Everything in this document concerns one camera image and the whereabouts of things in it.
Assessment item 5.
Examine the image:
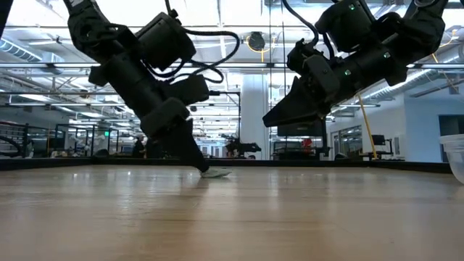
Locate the black frame workstation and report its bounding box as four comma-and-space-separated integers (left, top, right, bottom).
54, 123, 121, 158

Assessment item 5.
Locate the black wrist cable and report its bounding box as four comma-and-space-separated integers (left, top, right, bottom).
281, 0, 320, 49
143, 28, 242, 86

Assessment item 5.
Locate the black table frame rail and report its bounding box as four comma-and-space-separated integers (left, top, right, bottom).
0, 157, 452, 174

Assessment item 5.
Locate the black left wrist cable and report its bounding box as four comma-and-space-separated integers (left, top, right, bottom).
143, 28, 242, 86

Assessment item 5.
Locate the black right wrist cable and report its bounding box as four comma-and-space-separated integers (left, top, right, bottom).
281, 0, 320, 49

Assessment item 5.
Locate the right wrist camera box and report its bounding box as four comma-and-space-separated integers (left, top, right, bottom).
315, 0, 378, 54

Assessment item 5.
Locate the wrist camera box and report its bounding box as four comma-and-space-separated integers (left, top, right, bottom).
135, 12, 197, 72
315, 0, 378, 54

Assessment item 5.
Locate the clear plastic cup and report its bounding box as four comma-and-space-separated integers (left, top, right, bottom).
439, 133, 464, 185

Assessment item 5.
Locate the person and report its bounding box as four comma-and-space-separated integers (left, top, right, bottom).
131, 135, 146, 159

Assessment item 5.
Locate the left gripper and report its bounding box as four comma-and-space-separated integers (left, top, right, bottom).
112, 63, 210, 173

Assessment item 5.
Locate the ceiling cable reel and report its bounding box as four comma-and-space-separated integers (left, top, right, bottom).
247, 31, 267, 52

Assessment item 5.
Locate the white building column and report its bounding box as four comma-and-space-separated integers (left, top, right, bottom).
240, 74, 271, 161

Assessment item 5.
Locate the black monitor on cart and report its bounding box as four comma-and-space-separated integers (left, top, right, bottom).
276, 120, 326, 138

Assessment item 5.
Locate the silver ceiling duct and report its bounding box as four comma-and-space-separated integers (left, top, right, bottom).
361, 67, 436, 103
0, 37, 45, 63

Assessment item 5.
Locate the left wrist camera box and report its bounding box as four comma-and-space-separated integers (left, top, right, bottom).
135, 12, 197, 72

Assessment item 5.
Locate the small monitor on stand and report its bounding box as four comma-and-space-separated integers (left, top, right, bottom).
368, 134, 396, 161

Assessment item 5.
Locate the black rolling cart stand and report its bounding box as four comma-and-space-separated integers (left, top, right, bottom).
271, 119, 331, 161

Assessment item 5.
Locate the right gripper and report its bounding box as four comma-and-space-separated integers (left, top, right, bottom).
262, 38, 370, 128

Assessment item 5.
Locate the white sweetener packet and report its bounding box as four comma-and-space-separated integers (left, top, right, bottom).
200, 167, 233, 179

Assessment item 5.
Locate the yellow hanging cable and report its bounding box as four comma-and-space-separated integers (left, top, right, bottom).
356, 93, 378, 160

